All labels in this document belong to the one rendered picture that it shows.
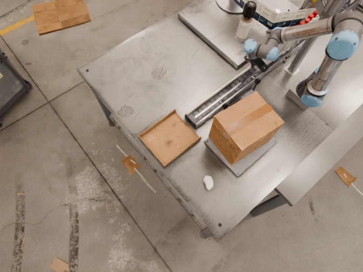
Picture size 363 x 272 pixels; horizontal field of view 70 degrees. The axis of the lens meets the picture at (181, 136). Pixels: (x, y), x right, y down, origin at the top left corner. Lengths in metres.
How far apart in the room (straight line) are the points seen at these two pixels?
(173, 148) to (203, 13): 1.15
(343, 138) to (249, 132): 0.77
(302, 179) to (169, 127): 0.88
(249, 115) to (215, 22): 0.98
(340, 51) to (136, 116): 1.18
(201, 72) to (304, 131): 0.82
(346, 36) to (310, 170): 0.80
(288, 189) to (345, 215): 1.18
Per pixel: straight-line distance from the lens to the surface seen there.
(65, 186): 2.62
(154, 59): 2.01
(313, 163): 1.82
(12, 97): 3.02
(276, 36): 1.67
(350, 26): 1.44
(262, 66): 1.76
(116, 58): 2.06
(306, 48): 1.95
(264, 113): 1.50
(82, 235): 2.49
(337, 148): 1.94
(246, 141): 1.39
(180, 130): 1.68
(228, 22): 2.23
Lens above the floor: 2.36
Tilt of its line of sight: 66 degrees down
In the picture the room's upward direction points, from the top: 3 degrees clockwise
